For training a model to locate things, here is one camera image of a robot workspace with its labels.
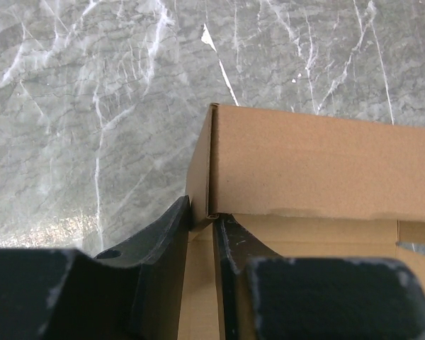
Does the brown cardboard box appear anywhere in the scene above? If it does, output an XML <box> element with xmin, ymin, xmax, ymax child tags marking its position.
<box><xmin>178</xmin><ymin>103</ymin><xmax>425</xmax><ymax>339</ymax></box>

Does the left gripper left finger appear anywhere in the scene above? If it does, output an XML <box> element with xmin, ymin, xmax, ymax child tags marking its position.
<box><xmin>0</xmin><ymin>196</ymin><xmax>191</xmax><ymax>339</ymax></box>

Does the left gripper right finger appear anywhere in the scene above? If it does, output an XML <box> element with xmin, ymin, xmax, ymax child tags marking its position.
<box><xmin>212</xmin><ymin>216</ymin><xmax>425</xmax><ymax>339</ymax></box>

